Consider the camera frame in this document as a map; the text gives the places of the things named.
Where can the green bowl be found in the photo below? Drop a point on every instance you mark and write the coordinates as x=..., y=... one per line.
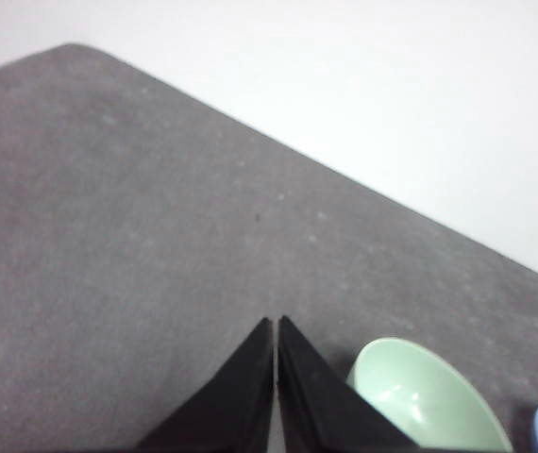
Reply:
x=439, y=391

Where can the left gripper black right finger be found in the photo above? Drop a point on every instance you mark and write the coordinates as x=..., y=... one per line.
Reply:
x=316, y=406

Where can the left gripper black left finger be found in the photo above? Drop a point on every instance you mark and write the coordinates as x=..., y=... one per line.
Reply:
x=231, y=406

